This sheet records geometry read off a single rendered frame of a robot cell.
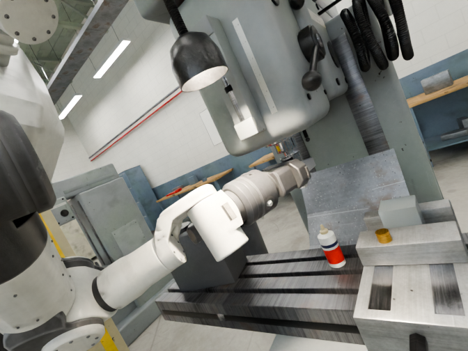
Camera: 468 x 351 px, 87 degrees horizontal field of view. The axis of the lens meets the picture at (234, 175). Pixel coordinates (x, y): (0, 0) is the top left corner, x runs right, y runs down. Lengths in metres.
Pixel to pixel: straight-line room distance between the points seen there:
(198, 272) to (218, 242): 0.44
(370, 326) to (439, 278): 0.13
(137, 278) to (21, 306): 0.14
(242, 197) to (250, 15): 0.30
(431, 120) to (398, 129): 3.90
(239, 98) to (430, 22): 4.41
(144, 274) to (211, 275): 0.41
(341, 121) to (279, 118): 0.47
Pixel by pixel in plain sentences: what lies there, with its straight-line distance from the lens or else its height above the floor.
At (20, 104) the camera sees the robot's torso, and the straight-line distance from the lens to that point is 0.38.
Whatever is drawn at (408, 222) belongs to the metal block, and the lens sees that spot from 0.55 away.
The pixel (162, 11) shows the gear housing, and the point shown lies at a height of 1.63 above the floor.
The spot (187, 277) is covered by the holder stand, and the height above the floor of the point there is 1.02.
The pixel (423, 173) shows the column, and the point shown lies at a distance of 0.94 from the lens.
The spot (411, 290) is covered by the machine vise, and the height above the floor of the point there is 1.04.
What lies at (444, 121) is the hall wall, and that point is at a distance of 4.81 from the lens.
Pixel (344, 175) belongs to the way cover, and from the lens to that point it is 0.92.
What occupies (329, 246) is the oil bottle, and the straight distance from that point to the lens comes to 0.65.
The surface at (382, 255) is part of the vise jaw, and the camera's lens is 0.52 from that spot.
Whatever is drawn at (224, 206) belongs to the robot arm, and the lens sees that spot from 0.42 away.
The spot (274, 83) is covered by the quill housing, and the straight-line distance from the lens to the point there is 0.45.
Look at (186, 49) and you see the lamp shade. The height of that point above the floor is 1.47.
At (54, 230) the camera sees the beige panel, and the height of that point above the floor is 1.33.
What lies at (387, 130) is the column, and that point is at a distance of 0.90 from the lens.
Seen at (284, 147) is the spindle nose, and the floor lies 1.29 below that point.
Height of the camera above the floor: 1.34
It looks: 6 degrees down
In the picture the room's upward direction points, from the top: 25 degrees counter-clockwise
